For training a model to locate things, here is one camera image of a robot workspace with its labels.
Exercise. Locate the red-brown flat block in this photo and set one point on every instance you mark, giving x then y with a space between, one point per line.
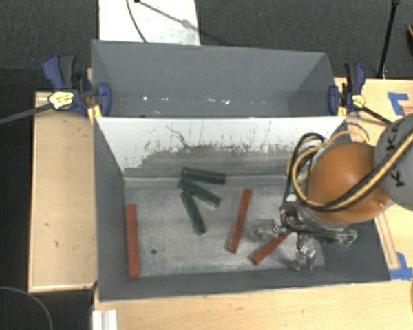
266 249
132 242
240 218

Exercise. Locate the dark green flat block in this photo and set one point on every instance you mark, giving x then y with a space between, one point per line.
193 213
199 192
203 176

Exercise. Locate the grey metal bin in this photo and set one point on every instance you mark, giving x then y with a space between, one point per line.
179 246

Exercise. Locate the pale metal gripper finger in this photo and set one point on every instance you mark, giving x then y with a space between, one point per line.
306 254
266 230

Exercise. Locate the pale wood board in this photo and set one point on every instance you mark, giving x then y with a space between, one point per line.
62 191

